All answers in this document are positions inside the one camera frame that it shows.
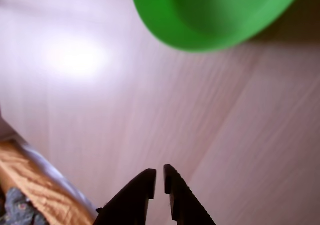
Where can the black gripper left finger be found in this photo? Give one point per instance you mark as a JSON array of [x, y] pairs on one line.
[[132, 202]]

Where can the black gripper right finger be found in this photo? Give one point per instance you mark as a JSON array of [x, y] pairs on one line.
[[185, 205]]

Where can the green plastic bowl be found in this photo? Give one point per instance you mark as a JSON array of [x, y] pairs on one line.
[[212, 15]]

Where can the grey floral fabric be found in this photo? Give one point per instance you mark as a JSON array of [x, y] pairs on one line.
[[17, 207]]

